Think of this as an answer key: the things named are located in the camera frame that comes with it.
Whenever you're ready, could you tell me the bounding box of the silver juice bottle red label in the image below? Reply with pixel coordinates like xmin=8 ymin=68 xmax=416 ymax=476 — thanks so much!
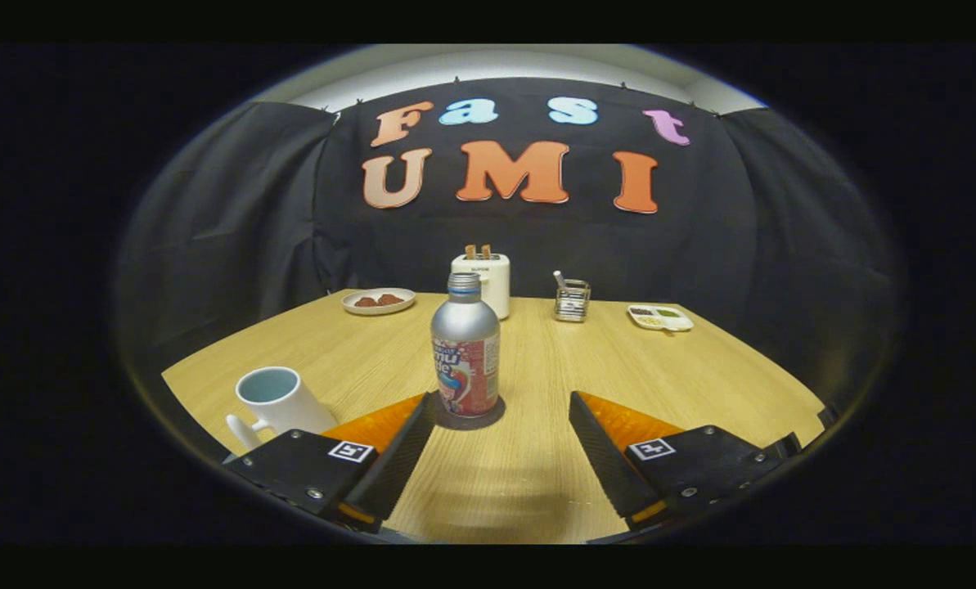
xmin=430 ymin=272 xmax=501 ymax=418

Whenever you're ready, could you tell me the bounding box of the white round plate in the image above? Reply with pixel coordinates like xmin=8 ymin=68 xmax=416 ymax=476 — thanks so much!
xmin=340 ymin=287 xmax=416 ymax=316

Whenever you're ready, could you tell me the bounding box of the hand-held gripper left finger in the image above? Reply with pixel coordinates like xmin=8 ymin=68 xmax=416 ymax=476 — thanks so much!
xmin=223 ymin=391 xmax=438 ymax=534

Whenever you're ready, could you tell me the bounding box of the wooden table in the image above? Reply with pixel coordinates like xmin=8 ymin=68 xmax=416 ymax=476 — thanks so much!
xmin=162 ymin=288 xmax=828 ymax=545

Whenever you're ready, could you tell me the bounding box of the white divided food tray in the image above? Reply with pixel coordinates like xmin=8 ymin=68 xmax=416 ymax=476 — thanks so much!
xmin=626 ymin=304 xmax=695 ymax=333

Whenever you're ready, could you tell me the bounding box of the white toaster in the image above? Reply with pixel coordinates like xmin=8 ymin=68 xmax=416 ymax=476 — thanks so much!
xmin=451 ymin=253 xmax=511 ymax=321

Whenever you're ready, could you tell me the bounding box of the white cup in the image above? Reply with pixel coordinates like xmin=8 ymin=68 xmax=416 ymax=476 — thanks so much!
xmin=226 ymin=366 xmax=339 ymax=452

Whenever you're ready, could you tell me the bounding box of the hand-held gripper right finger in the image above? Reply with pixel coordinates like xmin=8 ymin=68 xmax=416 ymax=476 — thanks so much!
xmin=569 ymin=391 xmax=787 ymax=533

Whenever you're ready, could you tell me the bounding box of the metal wire utensil holder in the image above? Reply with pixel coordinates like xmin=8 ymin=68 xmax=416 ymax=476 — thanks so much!
xmin=554 ymin=279 xmax=591 ymax=323

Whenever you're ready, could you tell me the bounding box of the dark round coaster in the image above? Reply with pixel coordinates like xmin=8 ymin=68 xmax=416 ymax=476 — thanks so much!
xmin=432 ymin=393 xmax=506 ymax=431

